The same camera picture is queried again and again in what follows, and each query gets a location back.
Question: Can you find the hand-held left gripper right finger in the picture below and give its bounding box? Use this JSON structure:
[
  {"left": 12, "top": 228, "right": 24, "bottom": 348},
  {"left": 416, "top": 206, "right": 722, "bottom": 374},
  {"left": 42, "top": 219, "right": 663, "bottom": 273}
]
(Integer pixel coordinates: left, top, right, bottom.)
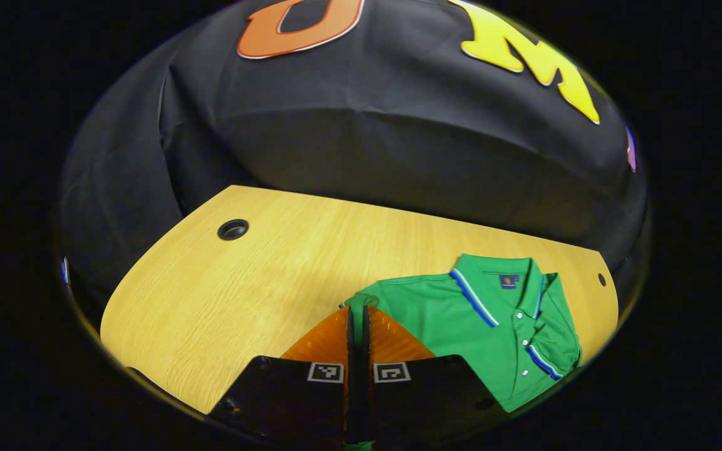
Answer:
[{"left": 360, "top": 304, "right": 509, "bottom": 447}]

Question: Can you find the black backdrop cloth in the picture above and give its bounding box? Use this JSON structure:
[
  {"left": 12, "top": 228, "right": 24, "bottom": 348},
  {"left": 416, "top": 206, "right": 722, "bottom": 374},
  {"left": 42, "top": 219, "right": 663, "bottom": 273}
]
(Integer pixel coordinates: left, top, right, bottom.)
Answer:
[{"left": 57, "top": 0, "right": 650, "bottom": 326}]

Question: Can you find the large black table grommet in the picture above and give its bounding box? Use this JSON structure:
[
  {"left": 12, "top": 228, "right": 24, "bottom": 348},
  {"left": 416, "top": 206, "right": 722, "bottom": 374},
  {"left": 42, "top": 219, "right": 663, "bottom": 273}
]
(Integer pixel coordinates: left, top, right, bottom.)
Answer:
[{"left": 217, "top": 219, "right": 250, "bottom": 242}]

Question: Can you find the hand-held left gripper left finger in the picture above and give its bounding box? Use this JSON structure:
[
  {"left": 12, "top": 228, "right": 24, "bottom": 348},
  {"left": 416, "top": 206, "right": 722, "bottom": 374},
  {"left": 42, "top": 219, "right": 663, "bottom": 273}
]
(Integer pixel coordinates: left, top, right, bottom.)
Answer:
[{"left": 209, "top": 306, "right": 357, "bottom": 447}]

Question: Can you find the green polo T-shirt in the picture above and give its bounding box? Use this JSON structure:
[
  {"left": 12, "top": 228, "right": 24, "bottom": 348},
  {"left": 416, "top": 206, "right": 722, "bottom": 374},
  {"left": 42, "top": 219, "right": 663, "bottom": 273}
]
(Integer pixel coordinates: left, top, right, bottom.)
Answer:
[{"left": 338, "top": 253, "right": 583, "bottom": 451}]

